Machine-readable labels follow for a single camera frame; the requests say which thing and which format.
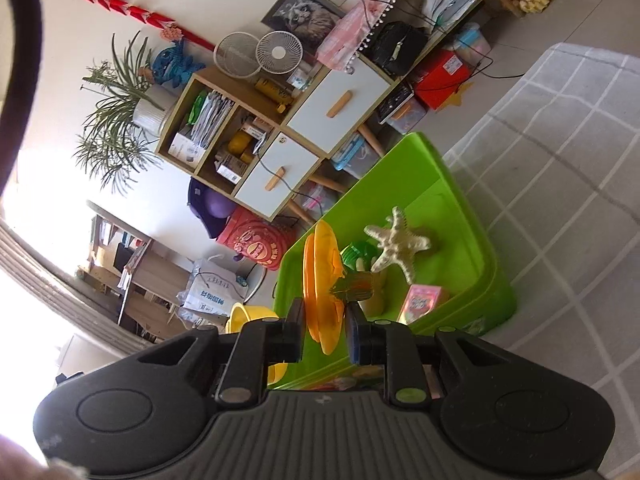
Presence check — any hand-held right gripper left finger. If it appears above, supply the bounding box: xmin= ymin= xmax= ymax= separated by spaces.
xmin=127 ymin=297 xmax=306 ymax=406

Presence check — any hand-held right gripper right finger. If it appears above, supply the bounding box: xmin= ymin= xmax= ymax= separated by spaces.
xmin=347 ymin=304 xmax=546 ymax=407

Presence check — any large beige hand toy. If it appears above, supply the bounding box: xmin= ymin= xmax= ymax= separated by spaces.
xmin=370 ymin=267 xmax=398 ymax=311

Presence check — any orange toy plate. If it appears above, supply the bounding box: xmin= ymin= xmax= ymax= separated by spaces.
xmin=302 ymin=220 xmax=349 ymax=356

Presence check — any pink cartoon print box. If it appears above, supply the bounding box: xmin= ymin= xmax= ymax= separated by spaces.
xmin=397 ymin=284 xmax=450 ymax=326

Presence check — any green toy vegetable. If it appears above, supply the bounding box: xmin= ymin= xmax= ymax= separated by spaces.
xmin=341 ymin=241 xmax=382 ymax=275

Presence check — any beige starfish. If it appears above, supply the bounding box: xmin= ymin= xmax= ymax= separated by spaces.
xmin=363 ymin=206 xmax=432 ymax=285

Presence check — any green plastic bin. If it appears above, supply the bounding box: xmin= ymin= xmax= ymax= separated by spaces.
xmin=272 ymin=131 xmax=516 ymax=391

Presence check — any yellow toy pot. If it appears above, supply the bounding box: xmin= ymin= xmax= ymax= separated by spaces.
xmin=225 ymin=303 xmax=290 ymax=386

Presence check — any white printed plastic bag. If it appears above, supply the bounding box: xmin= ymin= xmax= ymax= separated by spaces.
xmin=177 ymin=257 xmax=251 ymax=316

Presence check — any red gift bag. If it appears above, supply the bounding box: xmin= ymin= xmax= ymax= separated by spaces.
xmin=216 ymin=209 xmax=296 ymax=272

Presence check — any white drawer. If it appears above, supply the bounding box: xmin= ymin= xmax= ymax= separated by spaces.
xmin=281 ymin=66 xmax=394 ymax=155
xmin=235 ymin=132 xmax=321 ymax=221

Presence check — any wooden shelf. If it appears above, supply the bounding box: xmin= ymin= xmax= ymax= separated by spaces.
xmin=75 ymin=200 xmax=201 ymax=333

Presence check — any dark purple cap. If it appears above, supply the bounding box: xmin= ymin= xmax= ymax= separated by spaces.
xmin=187 ymin=177 xmax=238 ymax=240

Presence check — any blue lidded box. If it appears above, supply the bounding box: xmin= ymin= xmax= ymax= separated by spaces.
xmin=330 ymin=134 xmax=382 ymax=179

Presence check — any wooden cabinet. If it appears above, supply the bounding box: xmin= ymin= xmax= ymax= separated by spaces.
xmin=155 ymin=0 xmax=526 ymax=223

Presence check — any beige curtain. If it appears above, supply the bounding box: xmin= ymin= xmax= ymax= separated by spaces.
xmin=0 ymin=220 xmax=151 ymax=356

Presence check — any black flat box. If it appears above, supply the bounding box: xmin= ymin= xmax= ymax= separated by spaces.
xmin=376 ymin=82 xmax=416 ymax=125

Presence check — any white ribbed plant pot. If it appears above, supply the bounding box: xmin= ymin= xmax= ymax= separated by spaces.
xmin=132 ymin=82 xmax=177 ymax=137

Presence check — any red box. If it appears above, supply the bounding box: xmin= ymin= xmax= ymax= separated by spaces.
xmin=412 ymin=50 xmax=473 ymax=111

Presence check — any green potted plant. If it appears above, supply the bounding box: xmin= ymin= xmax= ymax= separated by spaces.
xmin=74 ymin=30 xmax=176 ymax=196

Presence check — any round mesh fan grill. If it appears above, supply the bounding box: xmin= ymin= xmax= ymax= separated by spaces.
xmin=214 ymin=31 xmax=264 ymax=79

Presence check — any black bag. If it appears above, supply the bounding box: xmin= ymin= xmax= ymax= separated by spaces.
xmin=361 ymin=21 xmax=430 ymax=77

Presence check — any blue plush toy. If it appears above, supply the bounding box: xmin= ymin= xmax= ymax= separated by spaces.
xmin=150 ymin=42 xmax=207 ymax=91

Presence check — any pink tasselled cloth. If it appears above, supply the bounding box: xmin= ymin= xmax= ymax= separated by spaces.
xmin=316 ymin=2 xmax=401 ymax=68

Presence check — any clear storage box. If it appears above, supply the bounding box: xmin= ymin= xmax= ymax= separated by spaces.
xmin=452 ymin=22 xmax=493 ymax=58

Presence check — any framed cat picture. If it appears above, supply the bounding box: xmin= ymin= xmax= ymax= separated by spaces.
xmin=261 ymin=0 xmax=347 ymax=56

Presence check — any red chili string decoration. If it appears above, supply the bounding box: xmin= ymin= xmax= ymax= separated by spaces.
xmin=37 ymin=0 xmax=216 ymax=52

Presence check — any black strap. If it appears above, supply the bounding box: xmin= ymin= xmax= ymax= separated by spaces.
xmin=0 ymin=0 xmax=45 ymax=196

